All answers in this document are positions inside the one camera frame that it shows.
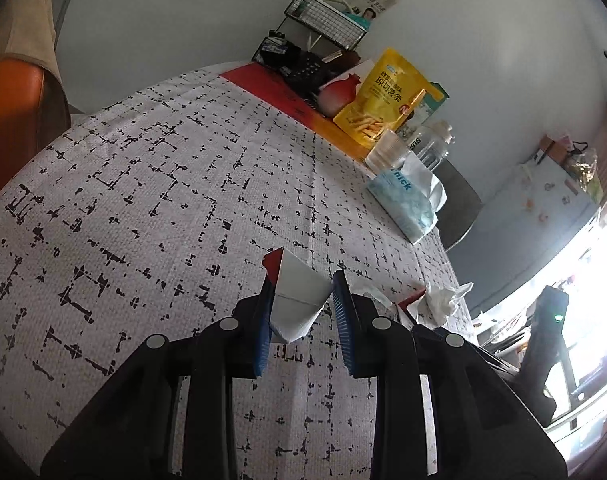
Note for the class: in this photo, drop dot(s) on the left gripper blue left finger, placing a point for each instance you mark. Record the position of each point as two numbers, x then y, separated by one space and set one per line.
263 332

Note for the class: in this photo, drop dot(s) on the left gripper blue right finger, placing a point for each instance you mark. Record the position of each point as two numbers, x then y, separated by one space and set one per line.
350 314

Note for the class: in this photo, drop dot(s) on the white refrigerator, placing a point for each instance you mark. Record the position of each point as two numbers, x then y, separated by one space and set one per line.
520 230

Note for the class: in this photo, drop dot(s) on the crumpled white tissue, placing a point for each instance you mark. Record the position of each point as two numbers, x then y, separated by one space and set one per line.
442 303

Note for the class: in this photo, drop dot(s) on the blue tissue pack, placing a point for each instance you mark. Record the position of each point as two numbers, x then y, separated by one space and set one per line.
412 196

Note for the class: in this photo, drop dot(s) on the patterned white tablecloth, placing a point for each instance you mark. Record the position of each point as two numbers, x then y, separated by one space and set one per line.
153 216

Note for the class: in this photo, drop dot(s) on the grey dining chair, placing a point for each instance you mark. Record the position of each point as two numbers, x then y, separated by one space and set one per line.
461 208

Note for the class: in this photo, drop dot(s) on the clear glass jar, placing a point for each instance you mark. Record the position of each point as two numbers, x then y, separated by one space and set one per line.
390 152

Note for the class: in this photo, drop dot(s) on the yellow snack bag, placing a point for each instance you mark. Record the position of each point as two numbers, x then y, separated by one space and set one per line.
386 99

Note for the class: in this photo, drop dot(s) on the green tall box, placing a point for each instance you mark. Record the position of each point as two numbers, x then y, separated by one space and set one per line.
428 106

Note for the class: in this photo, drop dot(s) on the red placemat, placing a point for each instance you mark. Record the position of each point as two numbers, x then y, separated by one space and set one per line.
269 87

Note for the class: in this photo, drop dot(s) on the orange chair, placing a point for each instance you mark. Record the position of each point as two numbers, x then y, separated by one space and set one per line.
33 105

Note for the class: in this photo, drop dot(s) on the black wire rack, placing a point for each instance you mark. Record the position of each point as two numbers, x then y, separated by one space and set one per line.
316 41

